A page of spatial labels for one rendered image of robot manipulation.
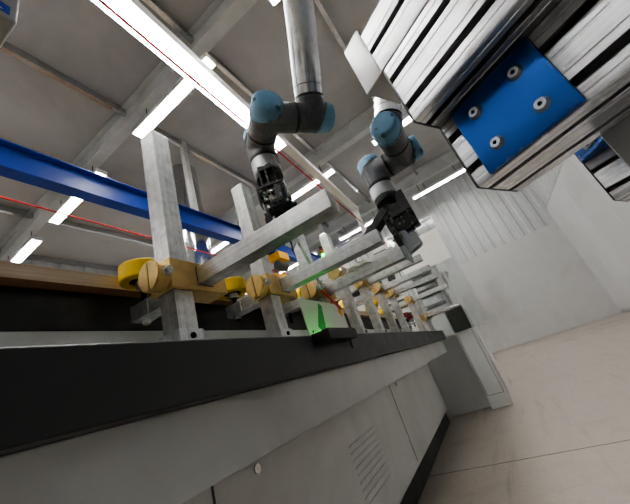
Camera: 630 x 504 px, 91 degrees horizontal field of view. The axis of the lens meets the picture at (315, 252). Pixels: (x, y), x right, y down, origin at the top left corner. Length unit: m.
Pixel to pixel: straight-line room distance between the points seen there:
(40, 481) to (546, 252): 9.54
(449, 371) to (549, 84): 3.03
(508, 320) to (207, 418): 9.07
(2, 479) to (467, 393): 3.14
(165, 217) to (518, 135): 0.50
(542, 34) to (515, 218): 9.46
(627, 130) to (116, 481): 0.61
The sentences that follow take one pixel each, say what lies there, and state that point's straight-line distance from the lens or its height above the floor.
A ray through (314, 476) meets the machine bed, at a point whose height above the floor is 0.38.
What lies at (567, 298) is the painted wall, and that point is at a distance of 9.50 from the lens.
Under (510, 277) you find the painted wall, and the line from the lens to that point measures 9.46.
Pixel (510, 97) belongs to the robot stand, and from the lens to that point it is 0.38.
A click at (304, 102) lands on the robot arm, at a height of 1.22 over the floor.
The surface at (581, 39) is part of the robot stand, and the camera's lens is 0.38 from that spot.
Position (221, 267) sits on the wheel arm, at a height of 0.80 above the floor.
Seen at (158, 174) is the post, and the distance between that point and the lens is 0.64.
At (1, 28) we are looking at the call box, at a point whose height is 1.15.
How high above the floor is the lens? 0.59
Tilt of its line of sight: 23 degrees up
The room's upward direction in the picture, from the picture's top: 19 degrees counter-clockwise
